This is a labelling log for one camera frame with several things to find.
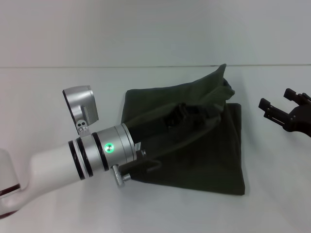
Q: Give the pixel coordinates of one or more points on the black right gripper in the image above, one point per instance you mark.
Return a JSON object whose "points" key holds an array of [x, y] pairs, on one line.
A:
{"points": [[302, 120]]}

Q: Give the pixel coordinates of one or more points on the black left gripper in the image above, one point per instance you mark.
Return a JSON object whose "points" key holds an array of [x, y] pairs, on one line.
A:
{"points": [[173, 119]]}

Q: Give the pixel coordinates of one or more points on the dark green t-shirt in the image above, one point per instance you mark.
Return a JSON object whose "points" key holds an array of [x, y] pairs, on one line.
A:
{"points": [[206, 150]]}

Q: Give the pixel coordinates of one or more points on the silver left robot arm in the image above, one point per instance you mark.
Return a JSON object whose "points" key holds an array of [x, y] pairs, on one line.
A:
{"points": [[48, 165]]}

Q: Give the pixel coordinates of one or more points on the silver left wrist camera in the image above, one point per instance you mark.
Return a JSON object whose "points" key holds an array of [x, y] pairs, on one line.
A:
{"points": [[82, 104]]}

